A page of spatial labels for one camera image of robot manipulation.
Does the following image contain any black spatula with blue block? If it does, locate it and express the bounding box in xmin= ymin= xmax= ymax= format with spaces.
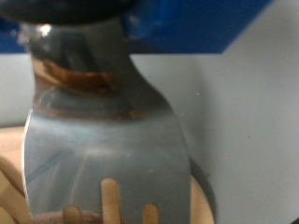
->
xmin=0 ymin=0 xmax=275 ymax=224

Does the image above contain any round wooden cutting board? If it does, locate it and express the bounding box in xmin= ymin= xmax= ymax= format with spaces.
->
xmin=0 ymin=125 xmax=216 ymax=224

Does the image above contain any silver toaster oven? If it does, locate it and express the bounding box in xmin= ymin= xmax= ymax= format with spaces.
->
xmin=0 ymin=0 xmax=299 ymax=224

